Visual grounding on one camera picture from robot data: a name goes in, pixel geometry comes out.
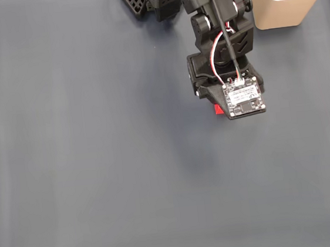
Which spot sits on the red cube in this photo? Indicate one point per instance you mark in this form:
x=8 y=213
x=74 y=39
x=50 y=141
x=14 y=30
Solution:
x=218 y=110

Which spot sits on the blue-grey table mat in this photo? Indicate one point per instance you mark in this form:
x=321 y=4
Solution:
x=98 y=166

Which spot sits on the camera circuit board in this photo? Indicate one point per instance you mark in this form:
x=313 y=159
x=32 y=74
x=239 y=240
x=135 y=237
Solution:
x=243 y=97

